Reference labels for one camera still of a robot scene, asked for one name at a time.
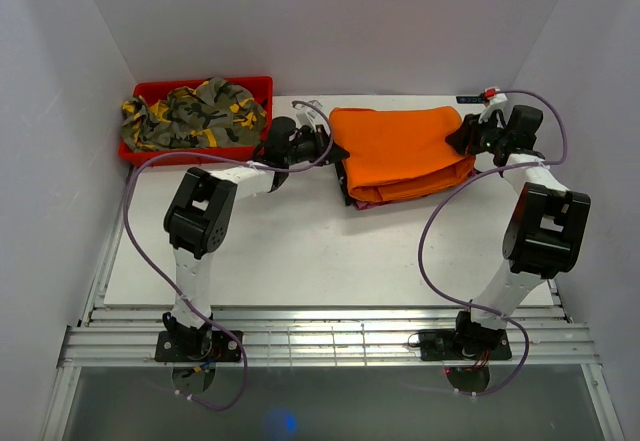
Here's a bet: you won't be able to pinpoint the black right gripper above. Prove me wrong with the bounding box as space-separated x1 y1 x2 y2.
445 109 510 156

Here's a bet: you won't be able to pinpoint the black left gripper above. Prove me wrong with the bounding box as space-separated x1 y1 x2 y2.
283 125 348 167

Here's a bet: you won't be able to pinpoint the black white patterned trousers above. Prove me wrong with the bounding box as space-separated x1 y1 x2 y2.
334 161 356 207

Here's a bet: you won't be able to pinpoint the pink trousers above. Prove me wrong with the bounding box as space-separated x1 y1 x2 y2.
354 200 393 211

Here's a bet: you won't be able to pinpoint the orange trousers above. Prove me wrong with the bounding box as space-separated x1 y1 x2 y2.
329 106 475 204

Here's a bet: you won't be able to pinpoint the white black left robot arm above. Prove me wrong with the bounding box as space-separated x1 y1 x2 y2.
155 116 349 363

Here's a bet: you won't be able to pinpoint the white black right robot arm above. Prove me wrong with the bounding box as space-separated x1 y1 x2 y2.
446 105 591 360

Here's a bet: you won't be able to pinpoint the camouflage trousers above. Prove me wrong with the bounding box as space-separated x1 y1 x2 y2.
120 77 268 153

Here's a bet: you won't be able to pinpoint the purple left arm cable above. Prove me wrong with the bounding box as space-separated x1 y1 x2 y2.
121 100 335 411

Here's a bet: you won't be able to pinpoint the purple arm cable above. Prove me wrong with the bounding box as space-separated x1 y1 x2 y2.
121 100 335 411
404 88 570 398

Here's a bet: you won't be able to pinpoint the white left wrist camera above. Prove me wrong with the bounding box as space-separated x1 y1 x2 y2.
292 100 322 128

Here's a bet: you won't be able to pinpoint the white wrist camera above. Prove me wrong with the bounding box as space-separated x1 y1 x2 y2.
478 87 508 124
292 100 322 128

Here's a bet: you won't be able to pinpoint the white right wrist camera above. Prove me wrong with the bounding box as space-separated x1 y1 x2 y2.
478 87 508 124

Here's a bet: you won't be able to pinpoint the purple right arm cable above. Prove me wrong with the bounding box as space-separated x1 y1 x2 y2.
404 88 570 398

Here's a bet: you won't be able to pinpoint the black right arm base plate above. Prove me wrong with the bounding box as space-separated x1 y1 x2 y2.
418 329 512 361

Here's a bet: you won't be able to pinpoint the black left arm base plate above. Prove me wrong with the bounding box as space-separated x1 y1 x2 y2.
154 331 242 363

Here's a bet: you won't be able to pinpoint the aluminium frame rail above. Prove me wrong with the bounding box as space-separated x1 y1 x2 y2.
58 306 599 367

